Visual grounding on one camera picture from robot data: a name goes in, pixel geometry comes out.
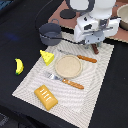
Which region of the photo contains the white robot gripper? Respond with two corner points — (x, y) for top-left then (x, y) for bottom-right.
(74, 14), (121, 49)

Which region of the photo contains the brown toy sausage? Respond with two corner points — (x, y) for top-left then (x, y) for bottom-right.
(92, 44), (99, 54)

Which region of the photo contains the yellow cheese wedge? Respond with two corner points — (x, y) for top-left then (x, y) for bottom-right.
(40, 51), (54, 65)

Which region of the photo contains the yellow toy bread loaf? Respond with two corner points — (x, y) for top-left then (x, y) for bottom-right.
(34, 85), (58, 110)

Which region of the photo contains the yellow toy banana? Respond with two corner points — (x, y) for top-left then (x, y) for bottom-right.
(15, 58), (24, 75)

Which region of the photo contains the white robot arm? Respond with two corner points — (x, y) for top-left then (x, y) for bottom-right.
(66, 0), (121, 47)

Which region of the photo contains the beige round plate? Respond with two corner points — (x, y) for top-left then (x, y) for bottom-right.
(55, 55), (82, 78)

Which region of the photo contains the black burner disc front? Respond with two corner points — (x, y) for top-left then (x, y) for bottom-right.
(60, 9), (76, 19)

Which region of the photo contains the grey pot on mat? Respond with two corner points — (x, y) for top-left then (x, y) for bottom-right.
(39, 20), (62, 46)

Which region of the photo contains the beige bowl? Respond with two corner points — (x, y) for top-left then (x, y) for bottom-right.
(117, 4), (128, 31)

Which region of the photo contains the white woven placemat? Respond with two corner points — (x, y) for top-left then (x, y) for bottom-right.
(11, 31), (115, 128)

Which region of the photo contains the knife with wooden handle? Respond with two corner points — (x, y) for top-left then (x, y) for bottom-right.
(58, 49), (97, 63)

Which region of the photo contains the fork with wooden handle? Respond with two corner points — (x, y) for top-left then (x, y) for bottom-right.
(45, 72), (84, 89)

